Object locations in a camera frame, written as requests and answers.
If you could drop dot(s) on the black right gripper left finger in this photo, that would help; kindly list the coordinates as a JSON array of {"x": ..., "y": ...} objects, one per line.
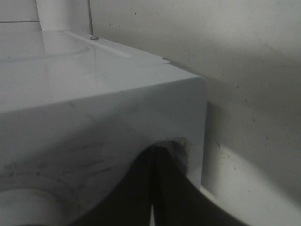
[{"x": 129, "y": 203}]

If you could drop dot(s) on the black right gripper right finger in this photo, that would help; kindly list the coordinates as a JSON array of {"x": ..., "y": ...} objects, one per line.
[{"x": 177, "y": 202}]

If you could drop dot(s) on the white microwave oven body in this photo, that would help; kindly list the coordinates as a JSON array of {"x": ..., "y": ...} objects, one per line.
[{"x": 76, "y": 112}]

